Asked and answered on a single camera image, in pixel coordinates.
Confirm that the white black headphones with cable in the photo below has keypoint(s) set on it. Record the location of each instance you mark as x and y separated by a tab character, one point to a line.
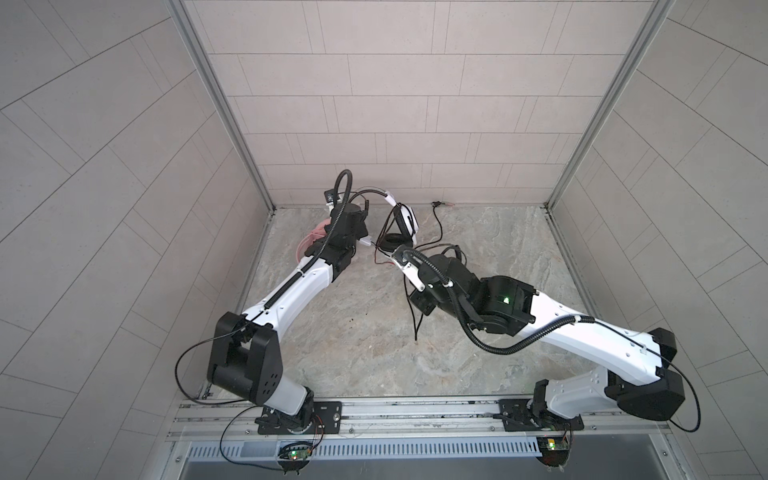
401	226

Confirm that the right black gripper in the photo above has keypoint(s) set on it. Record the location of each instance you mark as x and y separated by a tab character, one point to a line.
418	302

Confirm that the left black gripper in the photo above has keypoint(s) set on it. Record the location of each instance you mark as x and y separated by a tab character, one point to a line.
358	229

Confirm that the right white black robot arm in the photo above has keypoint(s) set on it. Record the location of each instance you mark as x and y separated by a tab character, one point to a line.
502	316

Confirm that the aluminium mounting rail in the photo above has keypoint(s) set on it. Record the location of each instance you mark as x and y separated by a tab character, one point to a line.
399	418

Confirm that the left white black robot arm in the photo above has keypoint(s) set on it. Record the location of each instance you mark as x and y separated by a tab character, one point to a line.
245	357

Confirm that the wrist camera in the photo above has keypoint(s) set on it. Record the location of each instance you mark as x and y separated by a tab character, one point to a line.
332	198
408	268

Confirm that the pink headphones with cable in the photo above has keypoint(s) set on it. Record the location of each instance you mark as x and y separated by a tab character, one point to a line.
319	232

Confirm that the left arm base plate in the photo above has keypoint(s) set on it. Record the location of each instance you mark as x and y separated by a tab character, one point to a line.
314	417

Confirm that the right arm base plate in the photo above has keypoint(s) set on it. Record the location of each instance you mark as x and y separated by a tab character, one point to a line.
522	415

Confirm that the white slotted cable duct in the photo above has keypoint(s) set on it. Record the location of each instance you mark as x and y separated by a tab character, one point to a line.
380	448

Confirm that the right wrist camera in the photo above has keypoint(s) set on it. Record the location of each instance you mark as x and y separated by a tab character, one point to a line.
408	268

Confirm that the left green circuit board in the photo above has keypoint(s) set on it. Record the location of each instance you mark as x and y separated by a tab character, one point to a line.
295	456

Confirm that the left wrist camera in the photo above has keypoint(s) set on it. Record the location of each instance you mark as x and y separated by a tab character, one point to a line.
332	198

